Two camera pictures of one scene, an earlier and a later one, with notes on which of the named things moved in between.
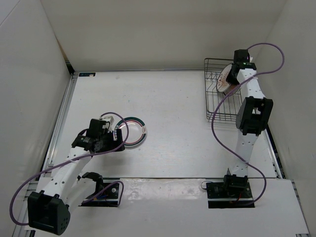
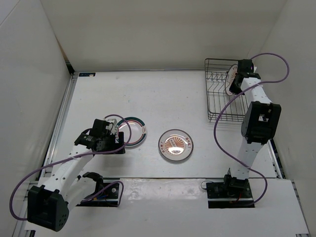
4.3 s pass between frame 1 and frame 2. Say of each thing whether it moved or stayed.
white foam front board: stayed
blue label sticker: stayed
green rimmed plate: stayed
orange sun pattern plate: moved
